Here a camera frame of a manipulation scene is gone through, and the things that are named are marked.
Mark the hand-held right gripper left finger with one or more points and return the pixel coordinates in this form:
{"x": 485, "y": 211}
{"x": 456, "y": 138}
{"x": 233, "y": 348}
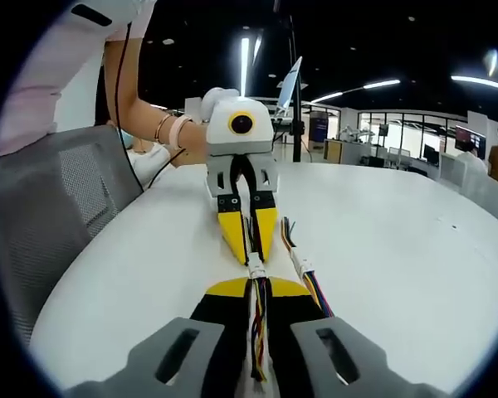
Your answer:
{"x": 220, "y": 331}

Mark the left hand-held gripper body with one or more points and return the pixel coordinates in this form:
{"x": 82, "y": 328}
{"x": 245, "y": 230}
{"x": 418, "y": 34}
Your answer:
{"x": 253, "y": 141}

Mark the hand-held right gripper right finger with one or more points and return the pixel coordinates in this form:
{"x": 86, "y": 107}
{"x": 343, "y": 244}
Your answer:
{"x": 299, "y": 331}

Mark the person's left hand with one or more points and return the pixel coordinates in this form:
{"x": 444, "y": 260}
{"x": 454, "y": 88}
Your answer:
{"x": 197, "y": 143}

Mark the black pole stand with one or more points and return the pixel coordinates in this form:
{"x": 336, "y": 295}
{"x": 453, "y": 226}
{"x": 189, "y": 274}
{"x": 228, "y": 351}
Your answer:
{"x": 295, "y": 103}

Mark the tilted white panel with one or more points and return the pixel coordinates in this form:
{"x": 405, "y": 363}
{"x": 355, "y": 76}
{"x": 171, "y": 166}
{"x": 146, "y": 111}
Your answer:
{"x": 289, "y": 87}

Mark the blue standing banner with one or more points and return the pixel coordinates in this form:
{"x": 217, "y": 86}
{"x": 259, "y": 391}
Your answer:
{"x": 318, "y": 129}

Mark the pink wrist band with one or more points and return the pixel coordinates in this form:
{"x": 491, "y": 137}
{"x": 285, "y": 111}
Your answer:
{"x": 178, "y": 132}

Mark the straight ceiling light strip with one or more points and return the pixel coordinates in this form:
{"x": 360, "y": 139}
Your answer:
{"x": 244, "y": 66}
{"x": 481, "y": 82}
{"x": 357, "y": 89}

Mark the grey mesh office chair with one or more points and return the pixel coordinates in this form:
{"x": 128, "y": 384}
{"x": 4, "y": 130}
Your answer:
{"x": 45, "y": 199}

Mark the white worn device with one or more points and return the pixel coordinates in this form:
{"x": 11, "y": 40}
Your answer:
{"x": 108, "y": 16}

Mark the computer monitor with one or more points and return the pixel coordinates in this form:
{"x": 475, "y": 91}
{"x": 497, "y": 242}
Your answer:
{"x": 469, "y": 139}

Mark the person in pink shirt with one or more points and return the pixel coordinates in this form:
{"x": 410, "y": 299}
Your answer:
{"x": 37, "y": 79}

